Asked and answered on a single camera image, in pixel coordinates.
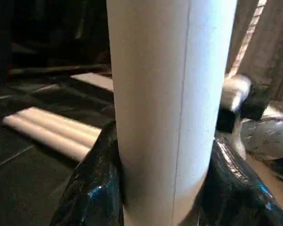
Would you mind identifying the black work mat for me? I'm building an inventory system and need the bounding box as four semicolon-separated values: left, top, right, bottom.
0;75;123;226

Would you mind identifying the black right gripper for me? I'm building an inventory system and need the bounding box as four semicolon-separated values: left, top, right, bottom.
216;108;239;133

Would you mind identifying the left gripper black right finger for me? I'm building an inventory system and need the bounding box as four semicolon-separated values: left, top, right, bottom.
198;136;283;226

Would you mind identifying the beige curtain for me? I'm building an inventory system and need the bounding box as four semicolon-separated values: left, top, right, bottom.
226;0;283;102

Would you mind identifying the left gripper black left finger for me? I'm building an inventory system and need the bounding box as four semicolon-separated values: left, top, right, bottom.
49;120;125;226

